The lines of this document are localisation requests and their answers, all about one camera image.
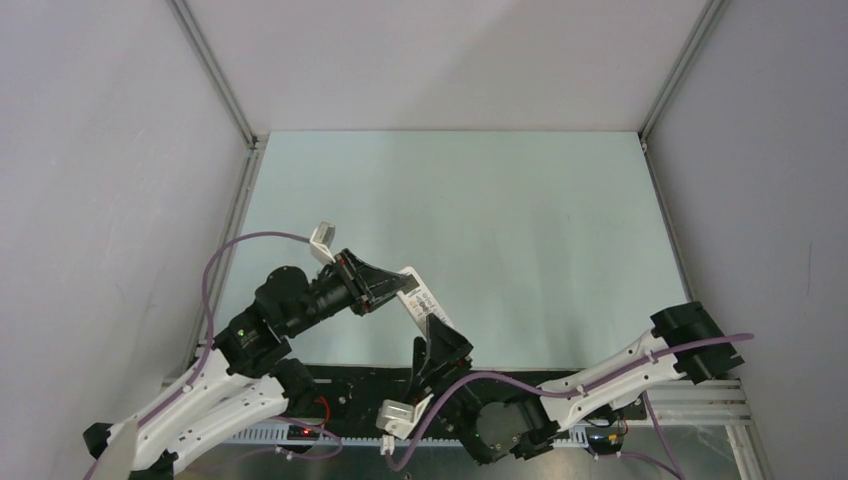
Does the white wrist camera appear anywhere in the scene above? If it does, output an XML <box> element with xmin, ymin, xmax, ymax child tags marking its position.
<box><xmin>375</xmin><ymin>394</ymin><xmax>434</xmax><ymax>456</ymax></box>
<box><xmin>309</xmin><ymin>221</ymin><xmax>336</xmax><ymax>265</ymax></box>

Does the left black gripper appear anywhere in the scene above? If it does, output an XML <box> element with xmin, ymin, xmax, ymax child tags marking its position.
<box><xmin>286</xmin><ymin>247</ymin><xmax>414</xmax><ymax>336</ymax></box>

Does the aluminium frame post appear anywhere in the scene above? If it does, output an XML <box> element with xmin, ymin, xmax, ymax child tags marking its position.
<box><xmin>166</xmin><ymin>0</ymin><xmax>258</xmax><ymax>149</ymax></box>
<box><xmin>638</xmin><ymin>0</ymin><xmax>731</xmax><ymax>145</ymax></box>

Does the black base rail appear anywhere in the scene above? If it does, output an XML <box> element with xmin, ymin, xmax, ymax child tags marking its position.
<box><xmin>297</xmin><ymin>364</ymin><xmax>648</xmax><ymax>440</ymax></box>

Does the right aluminium frame post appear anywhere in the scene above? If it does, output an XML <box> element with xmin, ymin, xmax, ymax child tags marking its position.
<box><xmin>638</xmin><ymin>0</ymin><xmax>731</xmax><ymax>145</ymax></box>

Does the white remote control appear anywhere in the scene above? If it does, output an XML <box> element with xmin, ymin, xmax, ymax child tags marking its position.
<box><xmin>395</xmin><ymin>266</ymin><xmax>454</xmax><ymax>335</ymax></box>

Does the grey slotted cable duct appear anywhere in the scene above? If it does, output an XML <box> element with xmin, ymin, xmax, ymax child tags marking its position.
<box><xmin>223</xmin><ymin>422</ymin><xmax>588</xmax><ymax>448</ymax></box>

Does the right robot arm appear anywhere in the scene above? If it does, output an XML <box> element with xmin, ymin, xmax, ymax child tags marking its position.
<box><xmin>380</xmin><ymin>302</ymin><xmax>755</xmax><ymax>471</ymax></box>

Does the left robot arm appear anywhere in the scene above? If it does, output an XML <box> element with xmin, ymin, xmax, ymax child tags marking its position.
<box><xmin>128</xmin><ymin>249</ymin><xmax>414</xmax><ymax>479</ymax></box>

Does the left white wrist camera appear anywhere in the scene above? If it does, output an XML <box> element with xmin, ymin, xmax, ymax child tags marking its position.
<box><xmin>309</xmin><ymin>221</ymin><xmax>336</xmax><ymax>265</ymax></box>

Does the left aluminium frame post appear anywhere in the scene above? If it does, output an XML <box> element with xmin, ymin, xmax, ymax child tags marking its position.
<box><xmin>166</xmin><ymin>0</ymin><xmax>258</xmax><ymax>149</ymax></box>

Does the left electronics board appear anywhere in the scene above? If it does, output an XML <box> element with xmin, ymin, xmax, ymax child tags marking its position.
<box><xmin>285</xmin><ymin>424</ymin><xmax>322</xmax><ymax>442</ymax></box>

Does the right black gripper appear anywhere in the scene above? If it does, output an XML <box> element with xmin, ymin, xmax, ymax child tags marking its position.
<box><xmin>403</xmin><ymin>311</ymin><xmax>490</xmax><ymax>465</ymax></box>

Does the right electronics board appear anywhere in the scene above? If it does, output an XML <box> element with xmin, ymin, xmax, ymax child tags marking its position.
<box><xmin>587</xmin><ymin>433</ymin><xmax>626</xmax><ymax>457</ymax></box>

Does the electronics board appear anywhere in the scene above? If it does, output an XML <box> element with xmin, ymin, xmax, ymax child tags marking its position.
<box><xmin>587</xmin><ymin>433</ymin><xmax>626</xmax><ymax>457</ymax></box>
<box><xmin>285</xmin><ymin>424</ymin><xmax>322</xmax><ymax>442</ymax></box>

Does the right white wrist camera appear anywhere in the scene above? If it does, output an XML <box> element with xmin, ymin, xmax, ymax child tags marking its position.
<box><xmin>375</xmin><ymin>394</ymin><xmax>434</xmax><ymax>456</ymax></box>

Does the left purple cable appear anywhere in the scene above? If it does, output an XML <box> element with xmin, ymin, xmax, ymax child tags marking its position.
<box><xmin>79</xmin><ymin>231</ymin><xmax>313</xmax><ymax>480</ymax></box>

